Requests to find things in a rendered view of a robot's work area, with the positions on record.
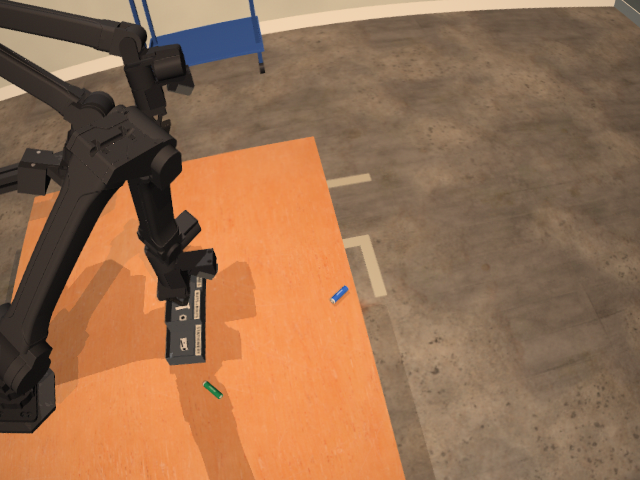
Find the blue aa battery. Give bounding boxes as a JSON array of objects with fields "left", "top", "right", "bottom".
[{"left": 330, "top": 285, "right": 348, "bottom": 304}]

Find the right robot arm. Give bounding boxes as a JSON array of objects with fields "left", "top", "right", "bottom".
[{"left": 0, "top": 105, "right": 218, "bottom": 422}]

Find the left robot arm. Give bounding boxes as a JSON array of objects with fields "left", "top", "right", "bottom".
[{"left": 0, "top": 0, "right": 195, "bottom": 176}]

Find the dark grey bin rack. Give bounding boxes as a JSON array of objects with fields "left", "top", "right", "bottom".
[{"left": 165, "top": 275, "right": 206, "bottom": 365}]

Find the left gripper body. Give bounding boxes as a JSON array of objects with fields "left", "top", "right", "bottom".
[{"left": 131, "top": 80, "right": 167, "bottom": 118}]

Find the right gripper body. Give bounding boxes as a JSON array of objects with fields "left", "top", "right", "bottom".
[{"left": 153, "top": 258, "right": 190, "bottom": 301}]

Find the green aa battery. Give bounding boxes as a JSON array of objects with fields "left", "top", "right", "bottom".
[{"left": 203, "top": 381, "right": 223, "bottom": 399}]

